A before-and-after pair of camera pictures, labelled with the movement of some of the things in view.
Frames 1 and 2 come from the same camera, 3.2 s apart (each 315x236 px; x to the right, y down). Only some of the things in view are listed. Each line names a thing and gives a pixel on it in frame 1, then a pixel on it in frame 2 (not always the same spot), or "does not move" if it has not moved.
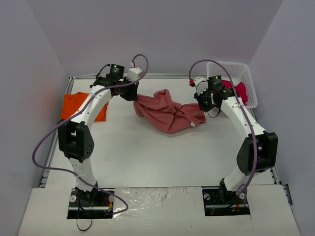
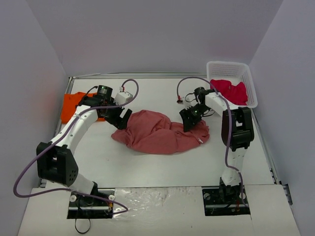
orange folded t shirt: x=72 y=101 does not move
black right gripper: x=204 y=101 to x=190 y=117
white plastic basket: x=240 y=73 does not move
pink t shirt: x=160 y=111 to x=152 y=132
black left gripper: x=130 y=91 to x=116 y=117
